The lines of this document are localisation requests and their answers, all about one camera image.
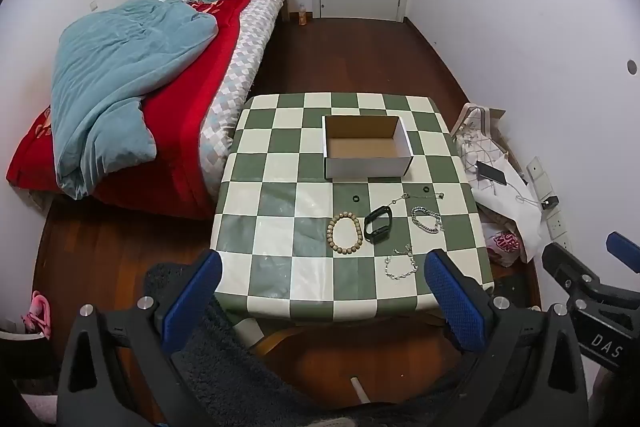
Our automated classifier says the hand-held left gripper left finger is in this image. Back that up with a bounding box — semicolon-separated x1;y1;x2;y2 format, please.
56;250;223;427

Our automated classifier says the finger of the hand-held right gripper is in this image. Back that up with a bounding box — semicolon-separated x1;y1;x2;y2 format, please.
542;243;601;303
605;231;640;275

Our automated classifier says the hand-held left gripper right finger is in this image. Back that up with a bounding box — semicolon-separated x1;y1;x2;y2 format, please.
424;249;590;427

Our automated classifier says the thin silver bracelet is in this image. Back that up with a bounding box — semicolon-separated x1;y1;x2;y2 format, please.
384;244;418;280

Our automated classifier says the thick silver chain bracelet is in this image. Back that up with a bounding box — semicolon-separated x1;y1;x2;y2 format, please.
411;206;445;235

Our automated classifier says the black smart band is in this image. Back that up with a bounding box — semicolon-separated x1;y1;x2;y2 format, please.
364;205;392;242

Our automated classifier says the thin silver necklace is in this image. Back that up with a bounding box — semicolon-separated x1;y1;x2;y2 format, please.
386;192;445;208

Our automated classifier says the wooden bead bracelet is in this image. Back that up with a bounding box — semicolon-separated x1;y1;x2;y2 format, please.
327;213;362;254

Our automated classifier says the cardboard box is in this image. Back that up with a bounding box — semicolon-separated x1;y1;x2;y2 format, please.
321;114;414;180

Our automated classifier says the red printed plastic bag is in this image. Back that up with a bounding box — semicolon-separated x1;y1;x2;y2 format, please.
484;227;524;267

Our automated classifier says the white power strip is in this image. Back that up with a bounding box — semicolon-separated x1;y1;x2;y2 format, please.
526;157;571;244

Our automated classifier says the black smartphone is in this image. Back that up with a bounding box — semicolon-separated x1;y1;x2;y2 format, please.
476;160;508;185

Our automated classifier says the green checkered tablecloth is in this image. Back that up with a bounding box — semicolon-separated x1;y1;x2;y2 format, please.
210;92;496;323

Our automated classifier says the pink shoe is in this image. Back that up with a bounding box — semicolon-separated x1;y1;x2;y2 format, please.
21;291;52;340

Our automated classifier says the white patterned tote bag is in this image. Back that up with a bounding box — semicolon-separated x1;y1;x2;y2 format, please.
451;103;508;172

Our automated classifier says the bed with red cover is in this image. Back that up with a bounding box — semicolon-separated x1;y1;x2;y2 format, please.
6;0;281;220

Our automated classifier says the blue duvet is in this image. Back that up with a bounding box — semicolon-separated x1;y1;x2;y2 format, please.
50;0;219;200

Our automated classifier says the grey checkered mattress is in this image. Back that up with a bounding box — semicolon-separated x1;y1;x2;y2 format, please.
199;0;291;202

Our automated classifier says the white charging cable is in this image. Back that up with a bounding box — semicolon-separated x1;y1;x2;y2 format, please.
514;189;546;208

